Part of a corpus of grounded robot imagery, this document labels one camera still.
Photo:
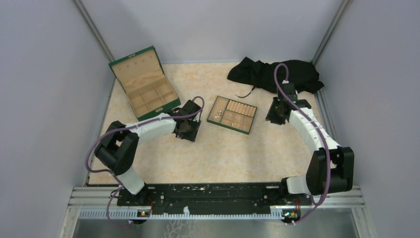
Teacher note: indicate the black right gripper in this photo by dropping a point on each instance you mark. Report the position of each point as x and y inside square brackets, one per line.
[271, 117]

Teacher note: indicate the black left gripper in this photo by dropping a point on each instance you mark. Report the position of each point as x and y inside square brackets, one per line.
[191, 136]

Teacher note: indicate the green jewelry box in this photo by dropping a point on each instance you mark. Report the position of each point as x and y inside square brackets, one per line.
[145, 83]

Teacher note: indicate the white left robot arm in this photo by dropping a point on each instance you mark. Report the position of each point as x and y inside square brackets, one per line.
[116, 149]

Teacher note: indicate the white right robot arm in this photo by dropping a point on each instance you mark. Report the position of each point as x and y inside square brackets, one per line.
[332, 166]

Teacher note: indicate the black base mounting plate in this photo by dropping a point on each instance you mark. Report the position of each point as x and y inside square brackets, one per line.
[244, 198]

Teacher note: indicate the aluminium frame rail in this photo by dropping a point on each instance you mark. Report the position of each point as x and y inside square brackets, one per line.
[96, 203]

